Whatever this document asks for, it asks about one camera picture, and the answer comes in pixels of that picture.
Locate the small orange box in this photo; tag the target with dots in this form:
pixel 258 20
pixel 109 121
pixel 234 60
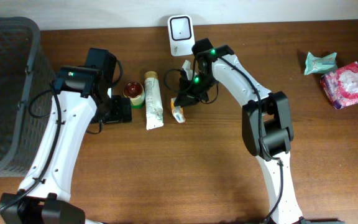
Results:
pixel 177 111

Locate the red purple tissue pack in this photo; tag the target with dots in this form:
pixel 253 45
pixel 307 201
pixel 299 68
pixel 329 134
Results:
pixel 341 86

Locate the white cream tube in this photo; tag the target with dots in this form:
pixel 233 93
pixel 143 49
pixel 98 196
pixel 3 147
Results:
pixel 153 101

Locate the teal wipes packet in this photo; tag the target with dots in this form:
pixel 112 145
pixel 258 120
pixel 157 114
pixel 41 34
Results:
pixel 320 65

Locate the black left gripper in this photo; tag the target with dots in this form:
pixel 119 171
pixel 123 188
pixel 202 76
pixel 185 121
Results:
pixel 122 109

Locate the white barcode scanner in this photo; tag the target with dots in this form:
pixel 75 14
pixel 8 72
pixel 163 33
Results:
pixel 181 35

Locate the grey plastic mesh basket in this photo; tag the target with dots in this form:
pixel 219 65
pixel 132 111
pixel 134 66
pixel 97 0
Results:
pixel 25 72

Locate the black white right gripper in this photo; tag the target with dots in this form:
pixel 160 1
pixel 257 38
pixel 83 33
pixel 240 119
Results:
pixel 189 96

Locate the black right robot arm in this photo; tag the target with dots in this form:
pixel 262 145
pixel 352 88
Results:
pixel 267 129

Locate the green lid jar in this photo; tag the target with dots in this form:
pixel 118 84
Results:
pixel 135 92

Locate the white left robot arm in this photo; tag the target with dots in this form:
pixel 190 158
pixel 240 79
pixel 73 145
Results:
pixel 80 96

